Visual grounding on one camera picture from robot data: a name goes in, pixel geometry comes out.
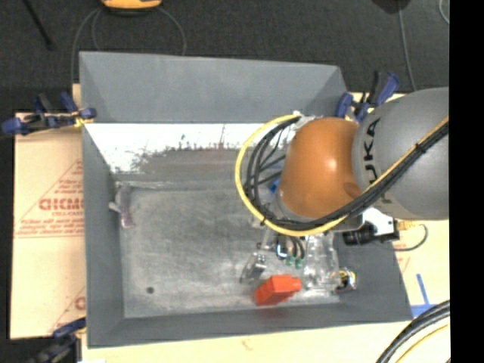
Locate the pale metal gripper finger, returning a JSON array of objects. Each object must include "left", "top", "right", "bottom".
[
  {"left": 238, "top": 254, "right": 259, "bottom": 284},
  {"left": 250, "top": 254, "right": 268, "bottom": 280}
]

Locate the brown cardboard board red print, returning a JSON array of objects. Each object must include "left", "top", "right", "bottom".
[{"left": 8, "top": 111, "right": 88, "bottom": 340}]

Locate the small black and yellow thing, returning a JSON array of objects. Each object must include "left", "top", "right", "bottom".
[{"left": 335, "top": 267, "right": 357, "bottom": 293}]

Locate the black cylinder on white bracket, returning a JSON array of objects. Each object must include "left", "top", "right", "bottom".
[{"left": 341, "top": 206, "right": 402, "bottom": 247}]

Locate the red block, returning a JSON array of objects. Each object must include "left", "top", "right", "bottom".
[{"left": 254, "top": 274, "right": 303, "bottom": 307}]

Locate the clear plastic box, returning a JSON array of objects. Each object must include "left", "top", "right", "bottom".
[{"left": 302, "top": 232, "right": 340, "bottom": 295}]

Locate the grey metal bin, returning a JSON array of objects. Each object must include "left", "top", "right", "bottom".
[{"left": 78, "top": 51, "right": 414, "bottom": 348}]

